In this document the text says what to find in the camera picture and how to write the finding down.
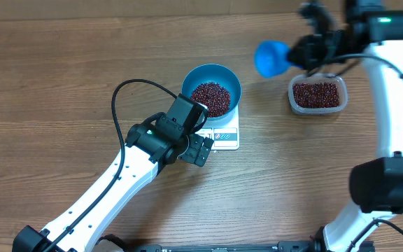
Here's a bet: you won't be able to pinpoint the red beans in bowl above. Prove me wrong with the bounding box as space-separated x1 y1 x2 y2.
190 82 231 118

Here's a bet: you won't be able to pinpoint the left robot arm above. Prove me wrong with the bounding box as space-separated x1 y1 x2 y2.
12 94 213 252

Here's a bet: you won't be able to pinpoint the blue plastic measuring scoop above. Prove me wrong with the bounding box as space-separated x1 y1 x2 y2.
254 41 300 78

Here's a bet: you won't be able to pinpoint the teal metal bowl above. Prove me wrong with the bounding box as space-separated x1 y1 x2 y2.
181 64 242 114

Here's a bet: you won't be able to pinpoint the white digital kitchen scale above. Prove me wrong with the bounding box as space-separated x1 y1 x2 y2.
197 106 240 151

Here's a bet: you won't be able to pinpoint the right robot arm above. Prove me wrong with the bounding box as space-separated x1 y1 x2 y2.
288 1 403 251

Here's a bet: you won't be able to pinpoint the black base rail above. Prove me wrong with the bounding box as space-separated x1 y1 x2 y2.
131 239 376 252

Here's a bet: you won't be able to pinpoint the clear plastic food container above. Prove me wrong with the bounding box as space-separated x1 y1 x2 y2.
288 73 348 116

